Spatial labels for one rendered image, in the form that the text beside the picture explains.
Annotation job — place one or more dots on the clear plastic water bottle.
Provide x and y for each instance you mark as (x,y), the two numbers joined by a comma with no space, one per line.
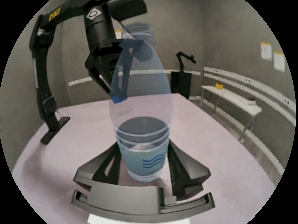
(140,104)

